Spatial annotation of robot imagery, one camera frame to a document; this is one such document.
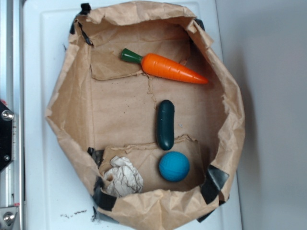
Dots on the orange toy carrot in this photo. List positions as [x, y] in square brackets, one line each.
[162, 67]

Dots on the dark green toy cucumber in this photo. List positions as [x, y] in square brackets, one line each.
[165, 125]

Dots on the brown paper bag liner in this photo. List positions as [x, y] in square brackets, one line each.
[104, 107]

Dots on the blue rubber ball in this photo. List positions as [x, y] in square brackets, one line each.
[174, 166]

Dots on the crumpled white paper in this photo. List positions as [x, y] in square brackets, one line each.
[123, 178]

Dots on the black metal bracket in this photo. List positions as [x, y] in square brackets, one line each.
[6, 126]

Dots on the aluminium frame rail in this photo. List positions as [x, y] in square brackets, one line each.
[12, 191]

